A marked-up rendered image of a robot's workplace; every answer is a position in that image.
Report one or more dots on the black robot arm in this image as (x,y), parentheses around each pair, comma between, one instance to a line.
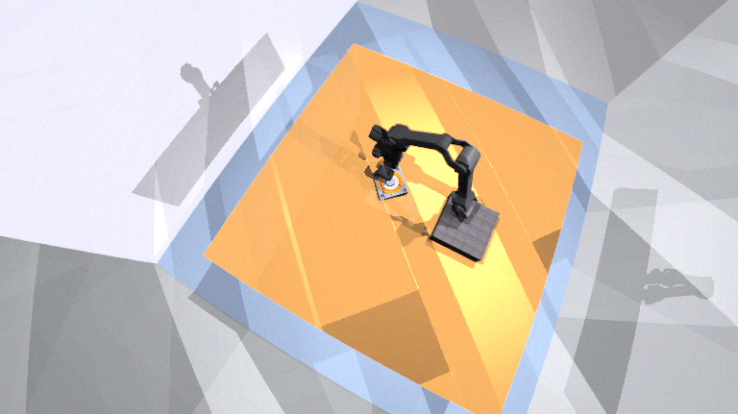
(400,136)

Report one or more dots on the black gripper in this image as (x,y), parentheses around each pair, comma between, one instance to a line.
(385,170)

